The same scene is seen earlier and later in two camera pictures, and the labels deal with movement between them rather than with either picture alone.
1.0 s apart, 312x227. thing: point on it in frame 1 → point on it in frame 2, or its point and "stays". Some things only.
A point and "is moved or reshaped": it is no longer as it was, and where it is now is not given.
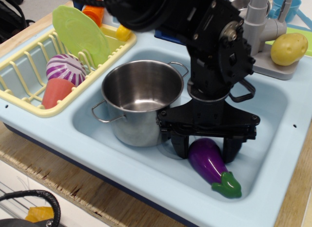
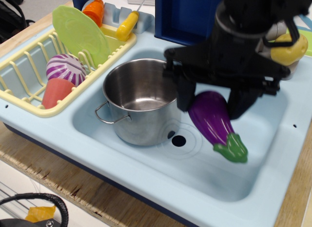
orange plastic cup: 56,90 stays
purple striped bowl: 66,67 stays
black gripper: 219,119 → 237,61
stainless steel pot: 135,92 stays
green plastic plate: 78,33 stays
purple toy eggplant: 206,159 is moved or reshaped
